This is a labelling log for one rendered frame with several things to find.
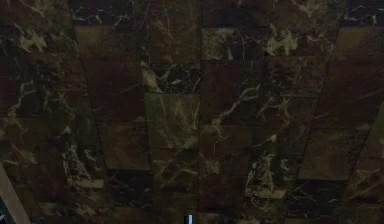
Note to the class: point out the small white upright object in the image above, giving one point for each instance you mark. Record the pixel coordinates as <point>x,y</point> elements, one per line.
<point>190,220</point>

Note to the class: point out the tan wooden board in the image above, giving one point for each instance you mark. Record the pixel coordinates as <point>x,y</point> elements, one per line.
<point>10,196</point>

